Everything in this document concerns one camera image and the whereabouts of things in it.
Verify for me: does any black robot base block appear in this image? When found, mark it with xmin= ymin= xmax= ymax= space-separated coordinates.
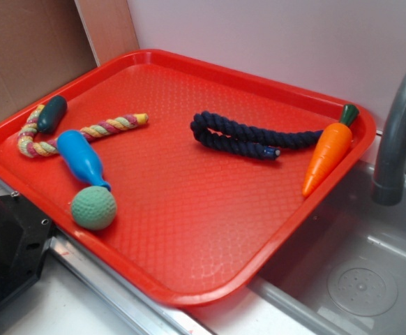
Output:
xmin=0 ymin=191 xmax=54 ymax=309

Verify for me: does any blue plastic bottle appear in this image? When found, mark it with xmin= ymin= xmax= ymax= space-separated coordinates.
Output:
xmin=57 ymin=130 xmax=111 ymax=191

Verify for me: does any red plastic tray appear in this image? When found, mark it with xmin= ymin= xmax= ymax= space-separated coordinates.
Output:
xmin=0 ymin=50 xmax=376 ymax=307

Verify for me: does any green textured ball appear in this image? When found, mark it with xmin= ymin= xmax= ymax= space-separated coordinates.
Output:
xmin=70 ymin=186 xmax=117 ymax=230

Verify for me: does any orange toy carrot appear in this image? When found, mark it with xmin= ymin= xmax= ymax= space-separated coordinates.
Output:
xmin=301 ymin=104 xmax=359 ymax=197

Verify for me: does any dark green toy cucumber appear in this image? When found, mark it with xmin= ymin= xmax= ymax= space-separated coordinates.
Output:
xmin=37 ymin=95 xmax=68 ymax=134

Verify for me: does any grey plastic sink basin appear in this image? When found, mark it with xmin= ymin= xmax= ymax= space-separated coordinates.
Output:
xmin=250 ymin=163 xmax=406 ymax=334

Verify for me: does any brown cardboard panel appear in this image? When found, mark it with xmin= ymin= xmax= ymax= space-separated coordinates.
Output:
xmin=0 ymin=1 xmax=96 ymax=121

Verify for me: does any grey plastic faucet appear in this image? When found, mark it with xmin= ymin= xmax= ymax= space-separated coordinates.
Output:
xmin=371 ymin=74 xmax=406 ymax=206

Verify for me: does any navy blue twisted rope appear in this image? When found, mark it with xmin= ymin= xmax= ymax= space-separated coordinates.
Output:
xmin=190 ymin=110 xmax=325 ymax=163

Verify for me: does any multicolour twisted rope toy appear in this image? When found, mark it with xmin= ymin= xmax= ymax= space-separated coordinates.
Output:
xmin=17 ymin=104 xmax=149 ymax=158

